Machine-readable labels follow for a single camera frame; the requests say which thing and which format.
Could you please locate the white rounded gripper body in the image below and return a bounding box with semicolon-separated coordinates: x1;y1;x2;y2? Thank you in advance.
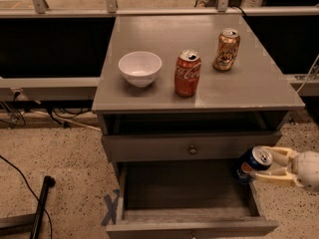
291;151;319;192

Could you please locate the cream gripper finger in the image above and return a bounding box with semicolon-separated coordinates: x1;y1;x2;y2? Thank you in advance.
261;145;298;166
250;167;302;187

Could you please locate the blue pepsi can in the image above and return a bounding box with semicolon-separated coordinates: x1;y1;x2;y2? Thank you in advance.
231;146;273;184

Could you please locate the grey top drawer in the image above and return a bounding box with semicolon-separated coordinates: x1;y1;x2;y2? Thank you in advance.
102;112;282;162

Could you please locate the round brass drawer knob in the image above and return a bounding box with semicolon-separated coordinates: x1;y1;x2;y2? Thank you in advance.
188;145;197;155

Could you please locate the grey open middle drawer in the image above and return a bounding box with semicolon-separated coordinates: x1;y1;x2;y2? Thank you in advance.
106;159;278;239

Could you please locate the grey wooden drawer cabinet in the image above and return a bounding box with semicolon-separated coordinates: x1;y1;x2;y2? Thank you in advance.
93;15;304;167

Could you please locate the gold soda can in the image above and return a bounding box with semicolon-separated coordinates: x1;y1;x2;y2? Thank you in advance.
212;28;240;71

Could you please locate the red coca-cola can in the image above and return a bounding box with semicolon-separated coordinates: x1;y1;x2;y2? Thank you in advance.
174;49;201;98

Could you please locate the white ceramic bowl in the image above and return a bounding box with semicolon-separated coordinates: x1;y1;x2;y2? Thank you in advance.
118;51;162;88

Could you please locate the black metal stand leg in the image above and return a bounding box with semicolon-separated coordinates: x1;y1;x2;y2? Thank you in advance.
30;175;55;239

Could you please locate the grey metal railing frame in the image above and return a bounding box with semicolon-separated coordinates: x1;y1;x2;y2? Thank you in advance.
0;0;319;103

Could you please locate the white cable at right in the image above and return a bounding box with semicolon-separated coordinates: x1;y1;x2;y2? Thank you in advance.
295;53;319;95

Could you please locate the bundle of black cables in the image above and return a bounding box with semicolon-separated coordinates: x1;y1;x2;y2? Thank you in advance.
0;89;93;129

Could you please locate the black floor cable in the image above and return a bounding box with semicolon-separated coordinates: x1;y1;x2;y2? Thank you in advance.
0;154;54;239

